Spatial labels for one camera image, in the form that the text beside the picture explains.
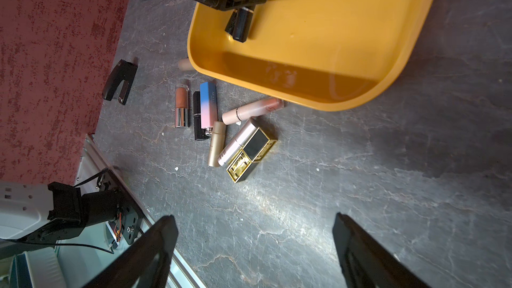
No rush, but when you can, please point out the silver pink lipstick tube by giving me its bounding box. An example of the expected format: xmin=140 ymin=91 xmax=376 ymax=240
xmin=217 ymin=118 xmax=259 ymax=167

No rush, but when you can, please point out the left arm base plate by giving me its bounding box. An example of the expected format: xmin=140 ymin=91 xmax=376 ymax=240
xmin=97 ymin=168 xmax=144 ymax=245

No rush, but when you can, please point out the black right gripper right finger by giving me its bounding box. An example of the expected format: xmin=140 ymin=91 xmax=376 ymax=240
xmin=333 ymin=213 xmax=428 ymax=287

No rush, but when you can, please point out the blue pink gradient lipstick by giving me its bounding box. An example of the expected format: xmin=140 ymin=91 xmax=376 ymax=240
xmin=199 ymin=81 xmax=218 ymax=136

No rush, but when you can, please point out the black clip on table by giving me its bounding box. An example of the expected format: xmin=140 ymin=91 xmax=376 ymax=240
xmin=103 ymin=59 xmax=138 ymax=105

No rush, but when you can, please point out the gold lipstick tube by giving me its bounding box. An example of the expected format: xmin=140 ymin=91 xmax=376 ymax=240
xmin=207 ymin=121 xmax=226 ymax=167

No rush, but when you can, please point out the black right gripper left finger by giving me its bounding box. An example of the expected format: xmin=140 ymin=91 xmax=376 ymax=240
xmin=85 ymin=215 xmax=179 ymax=287

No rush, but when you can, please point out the beige lipstick tube near tray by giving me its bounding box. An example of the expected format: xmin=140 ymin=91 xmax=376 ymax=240
xmin=177 ymin=58 xmax=195 ymax=71

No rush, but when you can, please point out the brown clear lip gloss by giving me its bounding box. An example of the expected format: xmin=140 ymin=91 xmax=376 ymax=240
xmin=175 ymin=84 xmax=189 ymax=127

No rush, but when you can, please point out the black lipstick short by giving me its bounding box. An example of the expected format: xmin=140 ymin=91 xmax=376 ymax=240
xmin=225 ymin=5 xmax=255 ymax=43

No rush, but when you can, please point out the yellow plastic storage tray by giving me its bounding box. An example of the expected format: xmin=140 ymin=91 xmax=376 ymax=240
xmin=187 ymin=0 xmax=433 ymax=111

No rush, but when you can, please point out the black lipstick beside gradient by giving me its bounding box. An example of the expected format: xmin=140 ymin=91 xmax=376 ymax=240
xmin=193 ymin=91 xmax=209 ymax=141

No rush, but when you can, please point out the pink nude lip gloss tube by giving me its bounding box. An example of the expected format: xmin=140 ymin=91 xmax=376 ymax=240
xmin=222 ymin=97 xmax=285 ymax=125

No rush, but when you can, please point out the gold black square lipstick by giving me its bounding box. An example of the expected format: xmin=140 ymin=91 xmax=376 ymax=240
xmin=226 ymin=128 xmax=277 ymax=183

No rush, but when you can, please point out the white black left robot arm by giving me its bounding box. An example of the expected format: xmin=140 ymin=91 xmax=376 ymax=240
xmin=1 ymin=167 xmax=143 ymax=253

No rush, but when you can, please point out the aluminium front rail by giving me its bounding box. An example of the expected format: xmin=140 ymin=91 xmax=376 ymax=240
xmin=76 ymin=135 xmax=205 ymax=287

